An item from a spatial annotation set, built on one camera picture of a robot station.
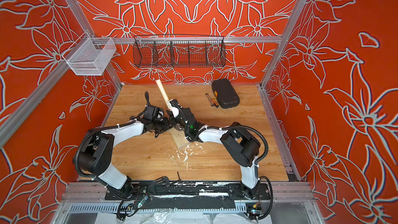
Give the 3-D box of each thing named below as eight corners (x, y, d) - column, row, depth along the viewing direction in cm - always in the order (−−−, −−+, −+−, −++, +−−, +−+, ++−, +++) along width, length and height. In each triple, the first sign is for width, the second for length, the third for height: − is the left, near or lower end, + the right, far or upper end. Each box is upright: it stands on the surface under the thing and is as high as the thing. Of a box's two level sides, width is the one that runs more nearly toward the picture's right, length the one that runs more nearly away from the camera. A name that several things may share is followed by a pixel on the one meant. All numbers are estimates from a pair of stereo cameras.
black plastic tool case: (221, 110, 105) (222, 105, 101) (210, 86, 121) (210, 80, 116) (239, 105, 108) (241, 100, 103) (226, 82, 123) (227, 77, 119)
